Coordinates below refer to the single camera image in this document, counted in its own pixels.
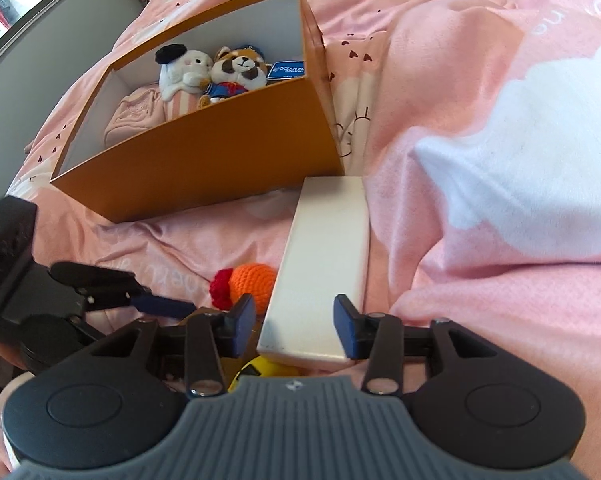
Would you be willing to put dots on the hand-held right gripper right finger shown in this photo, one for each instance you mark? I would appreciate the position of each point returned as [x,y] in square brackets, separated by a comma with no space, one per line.
[345,327]

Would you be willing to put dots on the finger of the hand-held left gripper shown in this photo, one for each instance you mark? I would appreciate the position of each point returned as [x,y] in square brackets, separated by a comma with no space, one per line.
[145,305]

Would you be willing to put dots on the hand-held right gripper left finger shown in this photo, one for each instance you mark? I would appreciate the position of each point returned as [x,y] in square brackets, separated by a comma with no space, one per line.
[243,322]

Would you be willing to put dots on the orange crochet toy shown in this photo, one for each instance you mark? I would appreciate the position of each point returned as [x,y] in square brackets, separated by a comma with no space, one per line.
[253,285]

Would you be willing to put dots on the white rectangular box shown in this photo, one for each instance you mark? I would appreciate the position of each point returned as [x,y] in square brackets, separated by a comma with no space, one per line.
[325,260]

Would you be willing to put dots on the orange cardboard box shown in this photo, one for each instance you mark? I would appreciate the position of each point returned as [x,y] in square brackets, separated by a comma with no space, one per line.
[205,150]

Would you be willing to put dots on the yellow plush toy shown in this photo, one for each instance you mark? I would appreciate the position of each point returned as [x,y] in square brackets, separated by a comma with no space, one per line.
[260,367]

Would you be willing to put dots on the pink folded cloth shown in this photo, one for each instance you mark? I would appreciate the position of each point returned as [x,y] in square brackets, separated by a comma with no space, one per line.
[133,115]

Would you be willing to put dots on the white plush with black hat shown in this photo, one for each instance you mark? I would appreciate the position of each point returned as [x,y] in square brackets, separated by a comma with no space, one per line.
[183,72]

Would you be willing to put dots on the red panda plush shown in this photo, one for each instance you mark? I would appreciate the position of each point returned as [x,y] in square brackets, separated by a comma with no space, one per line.
[235,72]

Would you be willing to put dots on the pink printed blanket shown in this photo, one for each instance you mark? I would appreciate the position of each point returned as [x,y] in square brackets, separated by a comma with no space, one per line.
[480,110]

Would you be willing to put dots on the blue label card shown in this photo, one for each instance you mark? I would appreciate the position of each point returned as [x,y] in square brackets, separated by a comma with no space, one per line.
[288,70]

